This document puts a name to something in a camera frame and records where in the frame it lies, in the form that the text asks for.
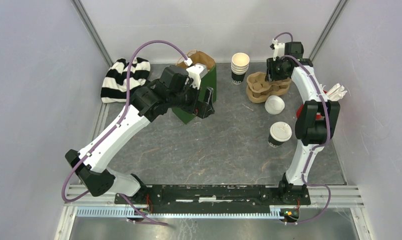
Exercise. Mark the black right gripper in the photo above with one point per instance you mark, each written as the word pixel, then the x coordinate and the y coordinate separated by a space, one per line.
pixel 270 75

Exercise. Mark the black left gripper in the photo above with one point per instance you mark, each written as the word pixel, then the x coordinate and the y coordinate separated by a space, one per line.
pixel 205 108

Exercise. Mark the green brown paper bag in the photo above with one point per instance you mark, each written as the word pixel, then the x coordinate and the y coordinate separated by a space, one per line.
pixel 208 80

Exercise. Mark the single brown cup carrier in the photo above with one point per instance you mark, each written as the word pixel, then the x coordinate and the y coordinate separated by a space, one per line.
pixel 258 83

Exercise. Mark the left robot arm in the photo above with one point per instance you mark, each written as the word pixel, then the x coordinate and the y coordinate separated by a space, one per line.
pixel 176 88

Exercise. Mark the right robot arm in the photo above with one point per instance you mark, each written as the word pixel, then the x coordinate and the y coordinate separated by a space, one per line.
pixel 316 123

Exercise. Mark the brown cardboard cup carrier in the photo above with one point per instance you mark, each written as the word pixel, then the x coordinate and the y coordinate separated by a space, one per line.
pixel 265 94

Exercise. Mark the stack of paper cups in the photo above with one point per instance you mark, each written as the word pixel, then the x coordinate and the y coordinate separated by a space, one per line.
pixel 239 66

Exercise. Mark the white wrapped straws bundle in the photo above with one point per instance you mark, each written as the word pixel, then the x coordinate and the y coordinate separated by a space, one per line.
pixel 336 93

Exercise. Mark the red cup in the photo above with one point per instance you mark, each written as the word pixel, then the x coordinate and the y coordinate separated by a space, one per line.
pixel 298 112

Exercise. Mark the black white striped cloth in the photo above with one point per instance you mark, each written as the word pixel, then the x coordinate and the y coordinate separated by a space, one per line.
pixel 114 85

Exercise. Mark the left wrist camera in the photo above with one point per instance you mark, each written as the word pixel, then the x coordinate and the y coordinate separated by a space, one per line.
pixel 196 72

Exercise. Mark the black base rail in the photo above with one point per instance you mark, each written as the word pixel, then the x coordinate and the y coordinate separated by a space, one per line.
pixel 217 198

